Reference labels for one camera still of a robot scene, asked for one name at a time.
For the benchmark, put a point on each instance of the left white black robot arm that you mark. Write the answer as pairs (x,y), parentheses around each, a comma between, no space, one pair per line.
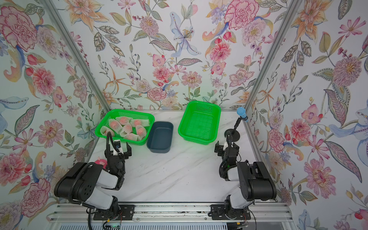
(84,183)

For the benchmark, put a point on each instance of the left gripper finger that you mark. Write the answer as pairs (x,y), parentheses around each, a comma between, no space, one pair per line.
(107,149)
(128,151)

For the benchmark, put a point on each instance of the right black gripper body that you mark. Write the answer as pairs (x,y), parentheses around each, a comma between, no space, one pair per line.
(224,158)

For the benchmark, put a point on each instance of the green plastic basket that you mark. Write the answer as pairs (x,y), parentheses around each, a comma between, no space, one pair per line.
(114,114)
(200,122)

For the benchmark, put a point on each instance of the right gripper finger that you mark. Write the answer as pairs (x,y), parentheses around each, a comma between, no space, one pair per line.
(234,145)
(218,148)

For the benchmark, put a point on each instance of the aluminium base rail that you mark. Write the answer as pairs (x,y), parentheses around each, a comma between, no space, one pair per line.
(144,212)

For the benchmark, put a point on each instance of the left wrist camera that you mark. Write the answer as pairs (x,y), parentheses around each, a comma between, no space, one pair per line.
(117,148)

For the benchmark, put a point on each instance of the left green plastic basket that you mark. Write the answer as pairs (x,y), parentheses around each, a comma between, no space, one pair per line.
(114,114)

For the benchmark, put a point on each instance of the dark teal plastic bin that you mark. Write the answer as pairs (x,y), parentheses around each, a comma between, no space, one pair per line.
(160,137)

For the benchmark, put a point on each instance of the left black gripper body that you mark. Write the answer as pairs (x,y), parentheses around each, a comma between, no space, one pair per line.
(121,160)

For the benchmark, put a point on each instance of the right green plastic basket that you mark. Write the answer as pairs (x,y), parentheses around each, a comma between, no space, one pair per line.
(200,122)

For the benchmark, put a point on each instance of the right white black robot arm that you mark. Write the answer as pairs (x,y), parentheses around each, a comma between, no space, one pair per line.
(255,182)

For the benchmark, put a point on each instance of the netted apple far left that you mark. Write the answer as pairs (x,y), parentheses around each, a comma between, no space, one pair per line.
(104,130)

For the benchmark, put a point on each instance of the pink plush toy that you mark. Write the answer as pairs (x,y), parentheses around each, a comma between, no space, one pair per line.
(102,162)

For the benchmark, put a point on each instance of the blue microphone on black stand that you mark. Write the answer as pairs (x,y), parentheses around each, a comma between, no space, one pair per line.
(233,133)

